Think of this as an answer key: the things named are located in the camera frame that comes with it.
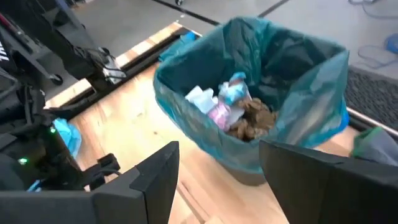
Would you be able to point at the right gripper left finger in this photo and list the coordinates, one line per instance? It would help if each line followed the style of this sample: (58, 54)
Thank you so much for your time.
(93, 208)

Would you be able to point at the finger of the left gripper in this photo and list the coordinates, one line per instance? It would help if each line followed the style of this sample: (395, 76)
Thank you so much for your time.
(104, 168)

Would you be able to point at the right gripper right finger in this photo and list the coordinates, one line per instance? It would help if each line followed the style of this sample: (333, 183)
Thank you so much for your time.
(342, 199)

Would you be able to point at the teal trash bag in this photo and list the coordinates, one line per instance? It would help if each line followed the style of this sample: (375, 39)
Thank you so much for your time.
(304, 102)

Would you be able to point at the brown paper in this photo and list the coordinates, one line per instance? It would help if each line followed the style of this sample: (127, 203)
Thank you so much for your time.
(255, 121)

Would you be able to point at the pink wrapper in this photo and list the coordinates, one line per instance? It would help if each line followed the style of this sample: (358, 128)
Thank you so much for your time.
(219, 116)

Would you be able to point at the blue white wrapper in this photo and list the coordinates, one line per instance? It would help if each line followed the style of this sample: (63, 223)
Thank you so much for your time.
(233, 90)

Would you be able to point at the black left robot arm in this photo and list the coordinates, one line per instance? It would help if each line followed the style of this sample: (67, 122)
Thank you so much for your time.
(68, 40)

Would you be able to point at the small folded teal bag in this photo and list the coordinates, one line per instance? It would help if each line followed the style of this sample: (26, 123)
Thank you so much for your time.
(171, 51)

